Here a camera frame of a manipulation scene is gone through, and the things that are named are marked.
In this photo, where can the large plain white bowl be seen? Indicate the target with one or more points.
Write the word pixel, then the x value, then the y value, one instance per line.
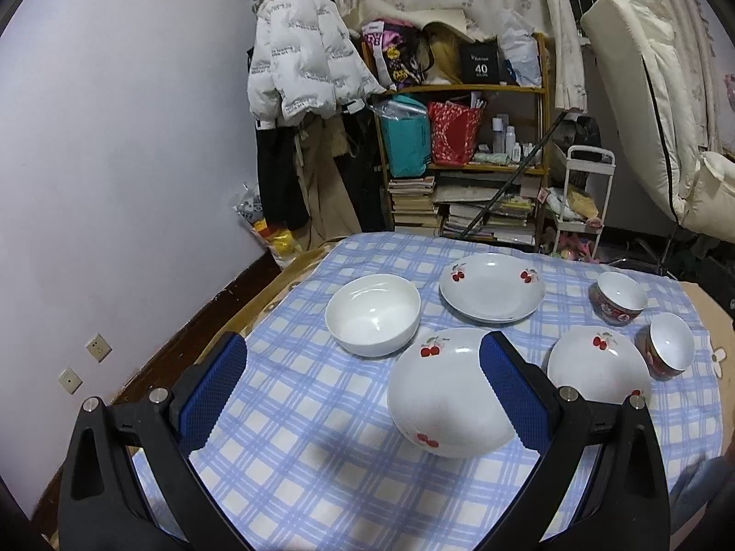
pixel 375 315

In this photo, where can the cherry plate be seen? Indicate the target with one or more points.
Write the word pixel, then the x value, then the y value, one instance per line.
pixel 440 400
pixel 602 364
pixel 493 288

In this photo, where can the blue plaid tablecloth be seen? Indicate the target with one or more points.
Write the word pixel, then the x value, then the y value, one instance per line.
pixel 320 449

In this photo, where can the white utility cart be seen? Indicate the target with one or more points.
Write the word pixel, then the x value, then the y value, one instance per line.
pixel 579 206

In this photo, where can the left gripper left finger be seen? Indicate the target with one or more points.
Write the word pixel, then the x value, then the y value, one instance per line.
pixel 102 503

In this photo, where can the red patterned bag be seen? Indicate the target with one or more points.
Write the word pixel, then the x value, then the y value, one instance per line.
pixel 454 129

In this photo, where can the upper wall socket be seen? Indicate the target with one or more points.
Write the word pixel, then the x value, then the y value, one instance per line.
pixel 98 347

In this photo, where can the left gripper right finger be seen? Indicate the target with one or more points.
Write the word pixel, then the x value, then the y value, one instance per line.
pixel 625 504

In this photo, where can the wooden bookshelf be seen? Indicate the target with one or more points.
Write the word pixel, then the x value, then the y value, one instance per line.
pixel 494 198

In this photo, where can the white puffer jacket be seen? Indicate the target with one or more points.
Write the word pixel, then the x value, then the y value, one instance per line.
pixel 305 62

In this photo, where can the teal bag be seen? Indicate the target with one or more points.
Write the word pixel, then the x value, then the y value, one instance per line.
pixel 406 135

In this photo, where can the lower wall socket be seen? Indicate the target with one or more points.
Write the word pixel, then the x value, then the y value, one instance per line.
pixel 69 380

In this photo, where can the yellow snack bag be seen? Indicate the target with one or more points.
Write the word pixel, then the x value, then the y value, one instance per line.
pixel 279 240

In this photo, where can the wall socket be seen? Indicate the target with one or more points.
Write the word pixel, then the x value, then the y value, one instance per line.
pixel 98 347
pixel 69 380

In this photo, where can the white folded mattress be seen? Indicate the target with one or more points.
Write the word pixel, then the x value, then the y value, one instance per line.
pixel 634 41

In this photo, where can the black box with 40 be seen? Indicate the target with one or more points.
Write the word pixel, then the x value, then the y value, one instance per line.
pixel 479 62

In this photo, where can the red patterned bowl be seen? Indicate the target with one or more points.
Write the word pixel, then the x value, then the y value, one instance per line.
pixel 617 298
pixel 667 346

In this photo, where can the stack of books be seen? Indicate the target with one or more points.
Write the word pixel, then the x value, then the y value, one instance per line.
pixel 413 208

